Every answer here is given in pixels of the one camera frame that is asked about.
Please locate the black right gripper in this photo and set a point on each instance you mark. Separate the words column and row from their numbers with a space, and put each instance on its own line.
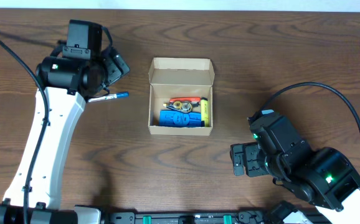
column 244, row 160

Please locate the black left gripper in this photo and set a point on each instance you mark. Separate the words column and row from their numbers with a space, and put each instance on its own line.
column 116, row 66

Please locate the blue whiteboard marker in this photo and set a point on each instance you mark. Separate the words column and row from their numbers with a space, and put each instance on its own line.
column 112, row 96

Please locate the yellow highlighter pen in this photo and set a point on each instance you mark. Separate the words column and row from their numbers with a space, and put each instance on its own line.
column 204, row 112

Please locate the correction tape dispenser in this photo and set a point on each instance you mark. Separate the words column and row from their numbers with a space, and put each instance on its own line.
column 179, row 106

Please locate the cardboard box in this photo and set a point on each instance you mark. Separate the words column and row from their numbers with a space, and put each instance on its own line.
column 179, row 77

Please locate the blue plastic block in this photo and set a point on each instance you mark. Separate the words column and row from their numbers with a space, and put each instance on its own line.
column 170, row 118

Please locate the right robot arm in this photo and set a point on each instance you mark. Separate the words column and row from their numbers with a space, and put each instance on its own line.
column 324, row 178

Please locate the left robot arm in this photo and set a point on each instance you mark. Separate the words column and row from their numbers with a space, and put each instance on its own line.
column 78, row 71

